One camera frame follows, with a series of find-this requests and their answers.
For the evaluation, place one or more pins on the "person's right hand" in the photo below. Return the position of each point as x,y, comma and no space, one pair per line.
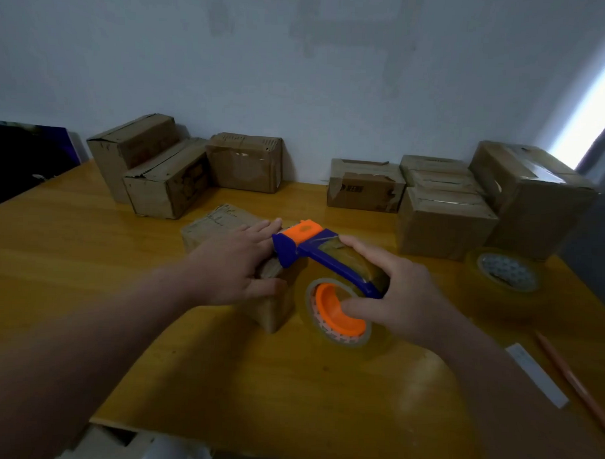
413,305

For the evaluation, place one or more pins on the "person's left hand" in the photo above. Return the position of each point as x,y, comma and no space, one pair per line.
224,268

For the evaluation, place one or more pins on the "person's right thumb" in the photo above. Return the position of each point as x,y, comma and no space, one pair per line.
359,308

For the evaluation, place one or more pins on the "person's left thumb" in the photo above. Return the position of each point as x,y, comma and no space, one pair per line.
266,288

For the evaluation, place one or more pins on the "blue and orange tape dispenser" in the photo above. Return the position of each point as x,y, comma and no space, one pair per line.
326,260

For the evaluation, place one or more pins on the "small taped cardboard box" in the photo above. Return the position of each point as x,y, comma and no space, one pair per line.
218,224

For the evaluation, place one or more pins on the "person's right forearm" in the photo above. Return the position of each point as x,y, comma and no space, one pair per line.
514,417

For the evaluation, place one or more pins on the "person's left forearm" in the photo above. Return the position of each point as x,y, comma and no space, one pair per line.
80,348

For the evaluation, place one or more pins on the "clear packing tape roll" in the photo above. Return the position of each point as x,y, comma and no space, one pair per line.
503,288
313,314

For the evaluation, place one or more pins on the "plain taped cardboard box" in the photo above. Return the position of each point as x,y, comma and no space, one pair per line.
444,224

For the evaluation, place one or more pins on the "cardboard box with dark print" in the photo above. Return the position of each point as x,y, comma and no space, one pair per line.
366,187

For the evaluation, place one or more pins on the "cardboard box with corrugated edge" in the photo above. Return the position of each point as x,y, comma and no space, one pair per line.
245,163

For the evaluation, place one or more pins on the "long printed cardboard box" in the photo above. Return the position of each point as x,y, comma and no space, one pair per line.
168,182

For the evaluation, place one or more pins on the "flat taped cardboard box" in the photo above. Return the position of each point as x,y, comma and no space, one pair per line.
440,174

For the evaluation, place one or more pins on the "white rectangular strip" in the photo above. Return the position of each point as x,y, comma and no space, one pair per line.
537,376

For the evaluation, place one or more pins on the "tall worn cardboard box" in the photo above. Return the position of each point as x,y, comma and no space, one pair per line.
132,141

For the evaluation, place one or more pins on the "large glossy taped cardboard box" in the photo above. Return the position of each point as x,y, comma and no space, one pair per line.
536,195

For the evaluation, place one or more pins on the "white object under table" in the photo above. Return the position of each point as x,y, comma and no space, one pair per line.
126,446

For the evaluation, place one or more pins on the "orange pen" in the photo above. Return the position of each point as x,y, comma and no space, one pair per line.
574,382

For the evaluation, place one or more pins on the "grey curtain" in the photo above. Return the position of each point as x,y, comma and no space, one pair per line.
600,212

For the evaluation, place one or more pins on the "dark flat panel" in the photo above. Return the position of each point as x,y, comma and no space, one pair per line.
22,160

